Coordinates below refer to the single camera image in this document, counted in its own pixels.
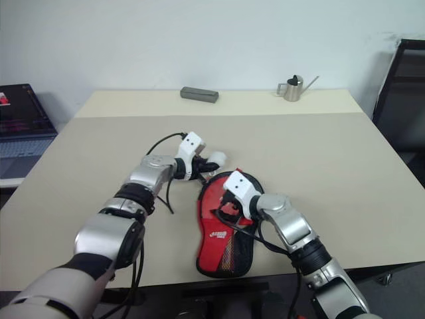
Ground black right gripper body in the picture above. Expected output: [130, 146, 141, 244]
[219, 191, 250, 225]

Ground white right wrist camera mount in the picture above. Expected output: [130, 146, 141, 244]
[222, 170, 264, 222]

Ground black left camera cable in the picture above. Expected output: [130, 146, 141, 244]
[145, 132, 187, 159]

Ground black right camera cable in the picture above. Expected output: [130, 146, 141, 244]
[258, 217, 287, 254]

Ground open laptop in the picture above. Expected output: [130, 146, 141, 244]
[0, 83, 59, 189]

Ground black office chair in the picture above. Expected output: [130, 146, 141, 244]
[371, 38, 425, 191]

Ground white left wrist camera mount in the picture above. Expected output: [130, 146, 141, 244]
[175, 132, 209, 182]

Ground grey rectangular box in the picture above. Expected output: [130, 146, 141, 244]
[180, 86, 220, 104]

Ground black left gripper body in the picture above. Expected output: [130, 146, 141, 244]
[191, 154, 211, 182]

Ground dark rounded shape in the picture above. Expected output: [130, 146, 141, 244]
[175, 297, 214, 319]

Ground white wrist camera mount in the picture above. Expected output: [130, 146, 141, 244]
[222, 170, 264, 222]
[175, 132, 209, 182]

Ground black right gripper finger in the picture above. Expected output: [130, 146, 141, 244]
[212, 205, 230, 221]

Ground metal watering can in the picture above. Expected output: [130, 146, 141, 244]
[276, 74, 321, 102]

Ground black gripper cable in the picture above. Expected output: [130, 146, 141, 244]
[164, 177, 175, 215]
[214, 211, 303, 319]

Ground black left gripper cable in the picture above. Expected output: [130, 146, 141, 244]
[164, 177, 175, 215]

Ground black camera cable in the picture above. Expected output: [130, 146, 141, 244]
[258, 217, 287, 254]
[145, 132, 187, 159]

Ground black and red paddle case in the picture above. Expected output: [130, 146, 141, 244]
[195, 168, 267, 278]

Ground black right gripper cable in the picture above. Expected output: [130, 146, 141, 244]
[214, 211, 303, 319]

